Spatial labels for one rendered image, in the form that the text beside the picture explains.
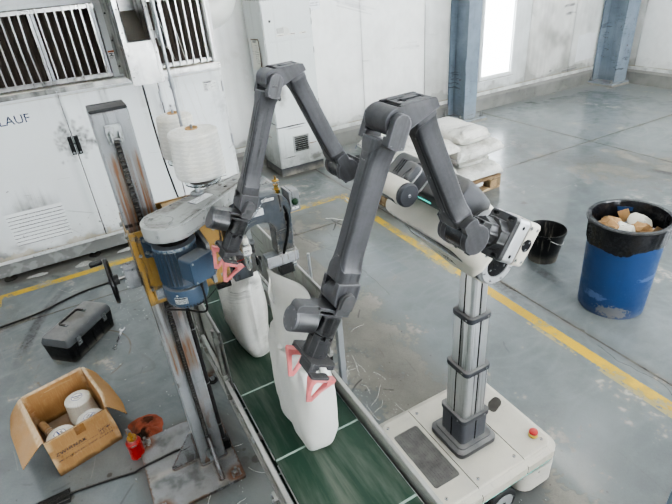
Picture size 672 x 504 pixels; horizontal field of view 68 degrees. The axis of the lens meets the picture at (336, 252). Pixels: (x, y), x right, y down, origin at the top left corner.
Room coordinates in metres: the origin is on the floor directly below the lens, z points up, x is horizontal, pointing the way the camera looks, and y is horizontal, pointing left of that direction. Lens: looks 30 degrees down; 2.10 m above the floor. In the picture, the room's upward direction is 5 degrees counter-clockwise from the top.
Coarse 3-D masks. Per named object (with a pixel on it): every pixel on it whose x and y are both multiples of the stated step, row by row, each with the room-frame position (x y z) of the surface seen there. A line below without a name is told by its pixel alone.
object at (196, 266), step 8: (200, 248) 1.50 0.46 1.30; (184, 256) 1.45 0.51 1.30; (192, 256) 1.44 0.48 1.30; (200, 256) 1.43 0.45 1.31; (208, 256) 1.45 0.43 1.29; (184, 264) 1.42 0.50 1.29; (192, 264) 1.40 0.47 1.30; (200, 264) 1.42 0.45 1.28; (208, 264) 1.45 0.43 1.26; (184, 272) 1.42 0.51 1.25; (192, 272) 1.40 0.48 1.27; (200, 272) 1.42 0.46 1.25; (208, 272) 1.44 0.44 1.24; (216, 272) 1.46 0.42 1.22; (192, 280) 1.40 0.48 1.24; (200, 280) 1.41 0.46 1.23
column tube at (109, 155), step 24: (96, 120) 1.64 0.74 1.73; (120, 120) 1.67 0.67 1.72; (120, 168) 1.65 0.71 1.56; (144, 168) 1.68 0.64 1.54; (120, 192) 1.64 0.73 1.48; (144, 192) 1.67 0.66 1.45; (144, 216) 1.66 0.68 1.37; (168, 336) 1.64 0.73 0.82; (192, 336) 1.69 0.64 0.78; (168, 360) 1.65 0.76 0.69; (192, 360) 1.67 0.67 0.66; (192, 408) 1.64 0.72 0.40; (192, 432) 1.63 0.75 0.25; (216, 432) 1.67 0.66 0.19
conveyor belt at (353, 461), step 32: (224, 320) 2.31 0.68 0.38; (256, 384) 1.78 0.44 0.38; (256, 416) 1.58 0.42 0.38; (352, 416) 1.53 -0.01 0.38; (288, 448) 1.39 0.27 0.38; (320, 448) 1.38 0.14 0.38; (352, 448) 1.36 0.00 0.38; (288, 480) 1.24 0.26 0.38; (320, 480) 1.23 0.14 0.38; (352, 480) 1.22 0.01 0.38; (384, 480) 1.20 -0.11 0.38
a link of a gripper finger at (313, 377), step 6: (300, 360) 0.84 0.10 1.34; (306, 360) 0.83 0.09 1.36; (306, 366) 0.82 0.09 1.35; (306, 372) 0.81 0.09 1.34; (312, 372) 0.81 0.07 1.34; (312, 378) 0.79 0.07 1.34; (318, 378) 0.79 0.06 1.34; (324, 378) 0.80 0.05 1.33; (330, 378) 0.82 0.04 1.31; (312, 384) 0.79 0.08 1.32; (324, 384) 0.81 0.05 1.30; (330, 384) 0.81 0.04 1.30; (306, 390) 0.80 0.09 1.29; (318, 390) 0.81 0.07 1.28; (306, 396) 0.80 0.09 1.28; (312, 396) 0.80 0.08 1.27
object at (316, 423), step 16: (272, 272) 1.71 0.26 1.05; (272, 288) 1.73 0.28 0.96; (288, 288) 1.65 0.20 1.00; (304, 288) 1.58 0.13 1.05; (272, 304) 1.50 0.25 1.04; (288, 304) 1.66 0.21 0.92; (272, 320) 1.67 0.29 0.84; (272, 336) 1.60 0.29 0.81; (288, 336) 1.44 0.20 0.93; (304, 336) 1.38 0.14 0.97; (272, 352) 1.58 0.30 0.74; (272, 368) 1.65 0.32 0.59; (320, 368) 1.32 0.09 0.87; (288, 384) 1.42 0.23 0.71; (304, 384) 1.35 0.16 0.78; (320, 384) 1.37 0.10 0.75; (288, 400) 1.44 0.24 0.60; (304, 400) 1.35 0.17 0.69; (320, 400) 1.35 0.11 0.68; (336, 400) 1.41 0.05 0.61; (288, 416) 1.52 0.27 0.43; (304, 416) 1.35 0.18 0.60; (320, 416) 1.34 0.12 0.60; (336, 416) 1.40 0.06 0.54; (304, 432) 1.35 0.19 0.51; (320, 432) 1.35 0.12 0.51; (336, 432) 1.41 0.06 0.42
